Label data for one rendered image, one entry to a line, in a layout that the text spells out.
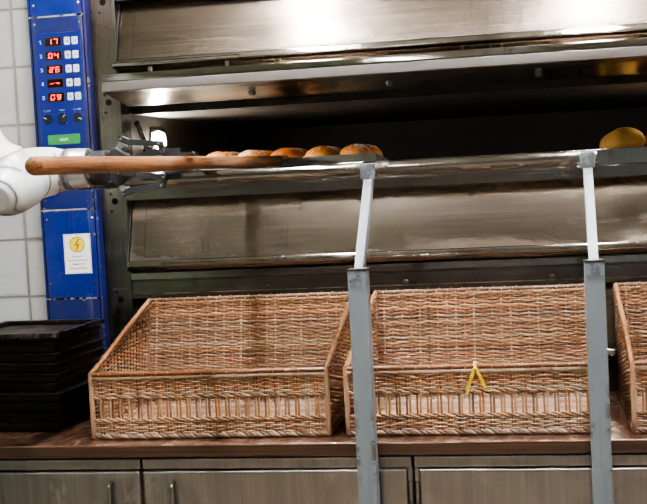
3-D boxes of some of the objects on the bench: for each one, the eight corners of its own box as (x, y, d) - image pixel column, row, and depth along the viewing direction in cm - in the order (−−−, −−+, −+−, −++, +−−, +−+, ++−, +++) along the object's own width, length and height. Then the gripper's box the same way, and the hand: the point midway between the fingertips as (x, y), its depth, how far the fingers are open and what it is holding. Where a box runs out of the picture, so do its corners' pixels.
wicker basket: (376, 397, 320) (371, 289, 318) (602, 393, 309) (598, 281, 307) (342, 437, 272) (335, 311, 271) (608, 435, 261) (603, 303, 259)
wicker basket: (151, 401, 330) (145, 297, 328) (363, 397, 321) (358, 289, 319) (87, 441, 282) (79, 319, 281) (334, 437, 273) (327, 311, 271)
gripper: (96, 131, 276) (200, 125, 272) (100, 204, 277) (204, 199, 273) (83, 131, 269) (190, 124, 265) (88, 205, 270) (194, 200, 265)
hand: (182, 163), depth 269 cm, fingers closed on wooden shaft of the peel, 3 cm apart
